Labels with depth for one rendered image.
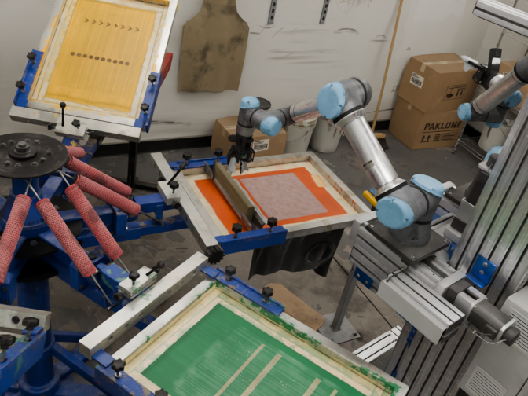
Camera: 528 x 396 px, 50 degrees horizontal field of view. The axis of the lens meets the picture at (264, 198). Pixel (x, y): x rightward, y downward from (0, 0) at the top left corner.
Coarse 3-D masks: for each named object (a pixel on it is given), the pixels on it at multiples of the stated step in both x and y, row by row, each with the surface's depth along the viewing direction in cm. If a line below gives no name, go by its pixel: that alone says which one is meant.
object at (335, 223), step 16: (256, 160) 283; (272, 160) 287; (288, 160) 293; (304, 160) 298; (320, 160) 295; (336, 176) 284; (192, 192) 251; (352, 192) 274; (368, 208) 265; (208, 224) 234; (304, 224) 246; (320, 224) 248; (336, 224) 251; (352, 224) 257
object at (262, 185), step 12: (300, 168) 292; (204, 180) 267; (240, 180) 273; (252, 180) 274; (264, 180) 276; (276, 180) 278; (288, 180) 280; (300, 180) 282; (312, 180) 284; (204, 192) 259; (216, 192) 260; (252, 192) 265; (264, 192) 267; (276, 192) 269; (288, 192) 271; (216, 204) 253
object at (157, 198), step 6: (138, 198) 232; (144, 198) 233; (150, 198) 234; (156, 198) 234; (162, 198) 235; (144, 204) 230; (150, 204) 231; (156, 204) 233; (144, 210) 232; (150, 210) 233
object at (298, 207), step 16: (304, 192) 273; (320, 192) 276; (224, 208) 251; (272, 208) 258; (288, 208) 260; (304, 208) 262; (320, 208) 264; (336, 208) 267; (224, 224) 242; (240, 224) 244
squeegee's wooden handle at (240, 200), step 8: (216, 168) 261; (224, 168) 259; (216, 176) 262; (224, 176) 254; (224, 184) 256; (232, 184) 249; (232, 192) 249; (240, 192) 245; (240, 200) 243; (248, 200) 241; (240, 208) 244; (248, 208) 237; (248, 216) 240
